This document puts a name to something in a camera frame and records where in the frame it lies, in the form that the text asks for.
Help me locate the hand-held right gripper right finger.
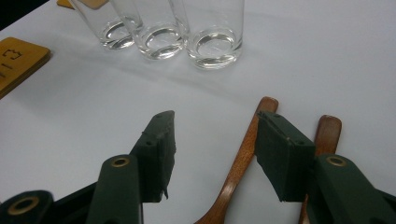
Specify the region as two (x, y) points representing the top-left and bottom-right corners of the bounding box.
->
(254, 111), (396, 224)

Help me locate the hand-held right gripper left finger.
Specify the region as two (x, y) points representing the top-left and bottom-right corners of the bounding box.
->
(85, 110), (177, 224)

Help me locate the wooden spoon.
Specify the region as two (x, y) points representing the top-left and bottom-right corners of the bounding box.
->
(193, 96), (279, 224)
(298, 114), (343, 224)

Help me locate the white paper sheet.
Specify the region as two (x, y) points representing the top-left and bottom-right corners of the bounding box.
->
(0, 0), (396, 224)

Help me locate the clear drinking glass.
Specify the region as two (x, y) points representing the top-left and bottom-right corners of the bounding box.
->
(69, 0), (135, 50)
(110, 0), (186, 61)
(169, 0), (246, 70)

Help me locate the square wooden coaster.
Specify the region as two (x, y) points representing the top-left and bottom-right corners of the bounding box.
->
(56, 0), (109, 10)
(0, 36), (52, 101)

